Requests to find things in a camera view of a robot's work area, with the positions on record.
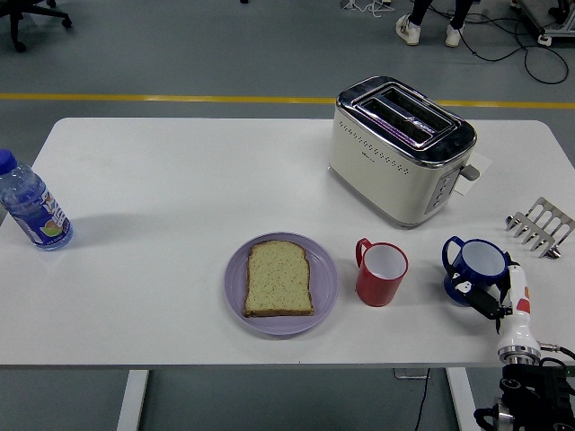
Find water bottle blue cap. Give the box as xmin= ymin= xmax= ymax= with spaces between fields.
xmin=0 ymin=149 xmax=75 ymax=251

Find black cable under table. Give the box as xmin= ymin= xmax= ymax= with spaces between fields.
xmin=412 ymin=367 xmax=431 ymax=431

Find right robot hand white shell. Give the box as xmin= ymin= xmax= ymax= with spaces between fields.
xmin=444 ymin=251 xmax=542 ymax=350

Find red cup white inside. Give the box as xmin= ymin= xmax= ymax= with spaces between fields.
xmin=354 ymin=237 xmax=410 ymax=309

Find person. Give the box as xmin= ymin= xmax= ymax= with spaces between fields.
xmin=394 ymin=0 xmax=475 ymax=48

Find grey table control box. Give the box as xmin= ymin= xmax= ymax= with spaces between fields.
xmin=394 ymin=367 xmax=431 ymax=381

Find black floor cable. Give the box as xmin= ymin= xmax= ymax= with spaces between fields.
xmin=424 ymin=0 xmax=571 ymax=85

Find white table leg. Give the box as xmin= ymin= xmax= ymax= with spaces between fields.
xmin=445 ymin=367 xmax=482 ymax=431
xmin=115 ymin=370 xmax=150 ymax=431

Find metal equipment frame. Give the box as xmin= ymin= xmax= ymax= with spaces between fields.
xmin=510 ymin=0 xmax=575 ymax=46

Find cream and chrome toaster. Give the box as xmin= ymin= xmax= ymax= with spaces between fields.
xmin=326 ymin=75 xmax=482 ymax=230

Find white floor cables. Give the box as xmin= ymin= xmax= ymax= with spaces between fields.
xmin=340 ymin=0 xmax=394 ymax=19

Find purple plate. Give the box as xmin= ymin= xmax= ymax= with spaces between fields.
xmin=224 ymin=231 xmax=341 ymax=337

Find black office chair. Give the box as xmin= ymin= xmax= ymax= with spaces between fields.
xmin=0 ymin=0 xmax=73 ymax=54

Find white paper card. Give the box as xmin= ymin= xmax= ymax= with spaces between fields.
xmin=453 ymin=151 xmax=493 ymax=198

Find metal toast rack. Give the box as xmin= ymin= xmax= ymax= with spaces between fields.
xmin=505 ymin=196 xmax=575 ymax=259

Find blue cup white inside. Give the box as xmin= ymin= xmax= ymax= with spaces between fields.
xmin=441 ymin=235 xmax=508 ymax=307

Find bread slice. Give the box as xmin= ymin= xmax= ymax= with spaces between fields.
xmin=243 ymin=240 xmax=315 ymax=319

